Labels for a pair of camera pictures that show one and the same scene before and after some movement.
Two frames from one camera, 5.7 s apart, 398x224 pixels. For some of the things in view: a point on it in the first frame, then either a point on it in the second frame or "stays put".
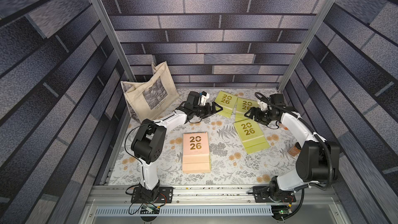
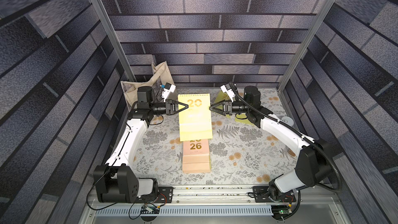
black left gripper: x=209 y=110 → x=171 y=108
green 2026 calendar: x=252 y=135 → x=195 y=121
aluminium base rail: x=305 y=196 stays put
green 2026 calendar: x=228 y=102 stays put
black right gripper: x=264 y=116 → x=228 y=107
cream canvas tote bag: x=146 y=100 stays put
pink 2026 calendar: x=195 y=153 stays put
